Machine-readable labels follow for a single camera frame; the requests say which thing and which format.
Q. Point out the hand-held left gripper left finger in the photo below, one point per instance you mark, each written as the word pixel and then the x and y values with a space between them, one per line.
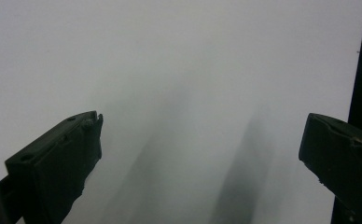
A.
pixel 54 168

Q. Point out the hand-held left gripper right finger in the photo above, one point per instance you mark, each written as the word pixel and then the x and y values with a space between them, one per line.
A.
pixel 344 155

